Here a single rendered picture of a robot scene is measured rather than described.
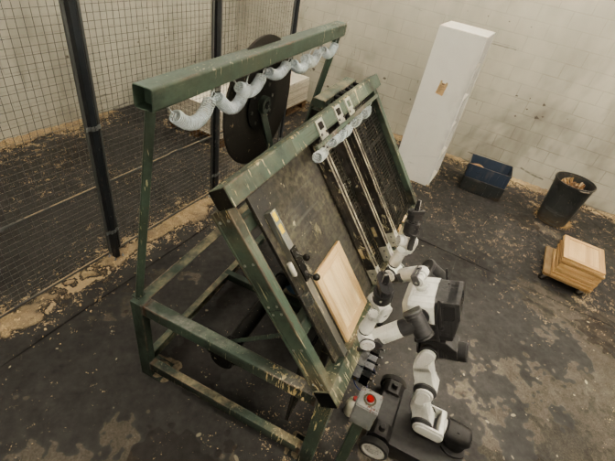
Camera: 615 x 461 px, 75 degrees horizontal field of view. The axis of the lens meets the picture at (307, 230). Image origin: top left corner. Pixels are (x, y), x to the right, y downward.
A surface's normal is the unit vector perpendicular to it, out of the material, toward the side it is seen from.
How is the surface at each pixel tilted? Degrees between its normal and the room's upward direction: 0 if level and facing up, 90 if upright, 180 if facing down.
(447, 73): 90
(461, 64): 90
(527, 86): 90
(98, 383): 0
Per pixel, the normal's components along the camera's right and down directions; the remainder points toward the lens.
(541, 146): -0.50, 0.47
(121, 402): 0.16, -0.78
